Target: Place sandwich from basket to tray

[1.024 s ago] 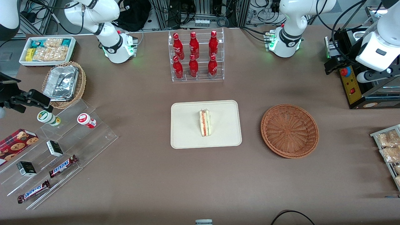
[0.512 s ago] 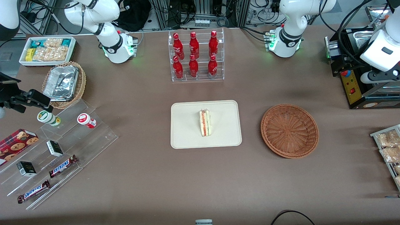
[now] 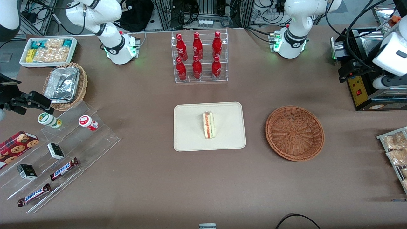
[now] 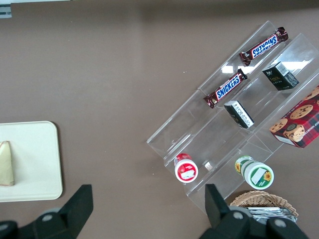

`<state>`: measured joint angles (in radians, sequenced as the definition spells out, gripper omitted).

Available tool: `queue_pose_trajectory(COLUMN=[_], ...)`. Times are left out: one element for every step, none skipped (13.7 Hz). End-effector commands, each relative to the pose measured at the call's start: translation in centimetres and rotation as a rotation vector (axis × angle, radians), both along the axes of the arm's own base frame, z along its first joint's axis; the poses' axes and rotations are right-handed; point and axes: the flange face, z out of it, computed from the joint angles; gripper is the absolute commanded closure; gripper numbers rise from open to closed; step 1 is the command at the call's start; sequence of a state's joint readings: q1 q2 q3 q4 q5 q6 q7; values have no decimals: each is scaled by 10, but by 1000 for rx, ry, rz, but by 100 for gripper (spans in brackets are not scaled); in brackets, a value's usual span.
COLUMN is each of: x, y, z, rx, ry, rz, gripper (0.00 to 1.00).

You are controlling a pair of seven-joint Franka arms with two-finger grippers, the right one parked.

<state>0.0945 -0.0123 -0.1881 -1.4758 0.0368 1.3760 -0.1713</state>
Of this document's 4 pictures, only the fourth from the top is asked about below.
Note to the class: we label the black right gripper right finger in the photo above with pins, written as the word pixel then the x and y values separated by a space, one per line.
pixel 221 214

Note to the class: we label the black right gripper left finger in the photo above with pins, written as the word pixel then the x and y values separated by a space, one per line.
pixel 72 211

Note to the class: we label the triangular sandwich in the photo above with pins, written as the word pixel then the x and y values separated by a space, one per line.
pixel 6 164

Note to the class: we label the aluminium foil tray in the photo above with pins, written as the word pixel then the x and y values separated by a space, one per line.
pixel 264 211

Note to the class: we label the light tan wicker basket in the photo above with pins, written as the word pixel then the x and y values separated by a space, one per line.
pixel 261 196

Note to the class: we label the cream plastic tray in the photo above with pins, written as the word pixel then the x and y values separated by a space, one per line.
pixel 35 159

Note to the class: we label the green lidded white cup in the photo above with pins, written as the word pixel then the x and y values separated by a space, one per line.
pixel 259 175

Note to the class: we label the red lidded white cup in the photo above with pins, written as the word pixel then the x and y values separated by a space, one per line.
pixel 185 171

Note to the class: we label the clear acrylic stepped stand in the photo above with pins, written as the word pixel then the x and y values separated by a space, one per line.
pixel 189 119

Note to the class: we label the small black box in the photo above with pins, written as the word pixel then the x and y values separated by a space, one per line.
pixel 280 77
pixel 239 114

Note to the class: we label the red tartan cookie box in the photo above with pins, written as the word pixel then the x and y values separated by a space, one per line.
pixel 299 124

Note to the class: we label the snickers chocolate bar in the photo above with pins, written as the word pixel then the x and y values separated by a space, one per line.
pixel 264 46
pixel 228 88

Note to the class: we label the grey white edge device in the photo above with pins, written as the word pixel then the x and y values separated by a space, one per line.
pixel 5 11

